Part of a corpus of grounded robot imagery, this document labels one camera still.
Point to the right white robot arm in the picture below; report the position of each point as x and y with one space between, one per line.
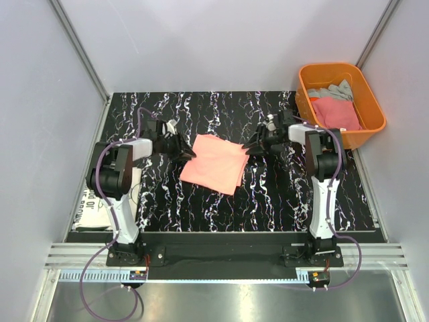
325 160

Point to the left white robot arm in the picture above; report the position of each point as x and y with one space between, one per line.
111 170

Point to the grey t-shirt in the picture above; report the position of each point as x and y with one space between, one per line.
342 92

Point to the dark pink t-shirt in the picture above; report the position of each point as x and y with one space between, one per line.
333 113

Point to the salmon pink t-shirt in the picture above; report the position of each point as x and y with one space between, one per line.
218 165

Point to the folded white printed t-shirt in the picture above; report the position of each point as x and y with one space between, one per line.
91 215

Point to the orange plastic bin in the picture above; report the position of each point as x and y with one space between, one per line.
321 75

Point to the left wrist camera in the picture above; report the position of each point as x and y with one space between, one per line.
170 127

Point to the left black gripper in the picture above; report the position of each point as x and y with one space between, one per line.
181 149

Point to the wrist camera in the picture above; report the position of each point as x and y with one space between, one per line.
170 127
270 122

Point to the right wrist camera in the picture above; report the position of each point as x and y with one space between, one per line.
270 122

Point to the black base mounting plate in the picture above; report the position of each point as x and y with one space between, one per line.
216 257

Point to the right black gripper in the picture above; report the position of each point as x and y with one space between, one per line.
261 131

